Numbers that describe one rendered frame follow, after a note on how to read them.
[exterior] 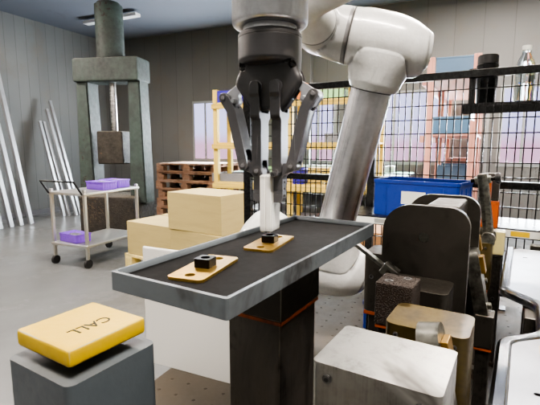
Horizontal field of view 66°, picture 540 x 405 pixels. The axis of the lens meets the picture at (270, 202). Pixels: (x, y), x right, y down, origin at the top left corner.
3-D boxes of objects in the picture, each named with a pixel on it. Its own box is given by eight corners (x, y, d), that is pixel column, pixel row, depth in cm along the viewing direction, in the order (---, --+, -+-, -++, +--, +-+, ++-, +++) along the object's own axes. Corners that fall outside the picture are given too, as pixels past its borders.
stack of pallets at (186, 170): (243, 212, 799) (243, 162, 786) (217, 219, 716) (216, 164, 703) (185, 207, 855) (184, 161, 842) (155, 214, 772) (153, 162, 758)
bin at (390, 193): (457, 223, 135) (460, 183, 133) (371, 213, 155) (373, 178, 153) (472, 217, 147) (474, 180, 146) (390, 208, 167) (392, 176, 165)
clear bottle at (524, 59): (533, 102, 144) (538, 42, 141) (512, 103, 147) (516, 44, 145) (533, 104, 149) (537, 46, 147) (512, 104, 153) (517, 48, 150)
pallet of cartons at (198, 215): (105, 275, 412) (100, 190, 400) (179, 248, 518) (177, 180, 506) (240, 299, 348) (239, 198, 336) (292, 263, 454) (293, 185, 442)
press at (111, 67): (124, 242, 553) (111, -14, 509) (71, 235, 599) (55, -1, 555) (166, 230, 629) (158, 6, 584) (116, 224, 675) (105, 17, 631)
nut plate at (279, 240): (271, 253, 48) (271, 243, 48) (241, 250, 49) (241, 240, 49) (295, 238, 55) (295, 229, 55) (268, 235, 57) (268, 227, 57)
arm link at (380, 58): (293, 267, 133) (361, 287, 129) (283, 294, 118) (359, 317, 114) (353, 7, 105) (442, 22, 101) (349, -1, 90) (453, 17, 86)
